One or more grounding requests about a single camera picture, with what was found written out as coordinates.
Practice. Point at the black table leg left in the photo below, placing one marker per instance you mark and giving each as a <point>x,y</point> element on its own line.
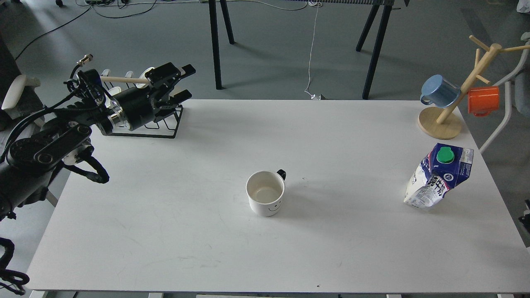
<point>212,6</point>

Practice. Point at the cream mug rear on rack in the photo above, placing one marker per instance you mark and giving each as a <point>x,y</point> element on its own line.
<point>143,76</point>

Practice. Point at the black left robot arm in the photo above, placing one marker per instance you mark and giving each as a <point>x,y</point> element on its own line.
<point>53,138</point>

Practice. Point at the white chair frame right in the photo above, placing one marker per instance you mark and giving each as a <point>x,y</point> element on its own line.
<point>516,95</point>

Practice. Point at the blue metal mug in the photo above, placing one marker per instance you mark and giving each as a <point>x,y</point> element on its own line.
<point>439,91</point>

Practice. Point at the blue white milk carton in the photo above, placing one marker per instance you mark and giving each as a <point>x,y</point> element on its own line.
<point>444,168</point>

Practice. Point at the orange mug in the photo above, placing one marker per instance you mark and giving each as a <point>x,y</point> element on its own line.
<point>483,100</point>

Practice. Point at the wooden mug tree stand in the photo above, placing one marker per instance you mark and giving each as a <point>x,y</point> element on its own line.
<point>441,123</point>

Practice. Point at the black table leg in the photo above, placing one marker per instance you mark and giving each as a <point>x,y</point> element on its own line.
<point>388,7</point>
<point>212,6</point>

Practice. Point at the black table leg right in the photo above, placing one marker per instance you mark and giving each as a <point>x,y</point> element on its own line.
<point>388,7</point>

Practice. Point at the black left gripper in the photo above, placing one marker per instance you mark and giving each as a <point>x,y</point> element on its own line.
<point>135,107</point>

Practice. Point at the grey chair frame left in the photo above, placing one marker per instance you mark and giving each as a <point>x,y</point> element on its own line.
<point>15,105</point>

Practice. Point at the white smiley face mug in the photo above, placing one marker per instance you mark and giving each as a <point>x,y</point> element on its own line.
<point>265,191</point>

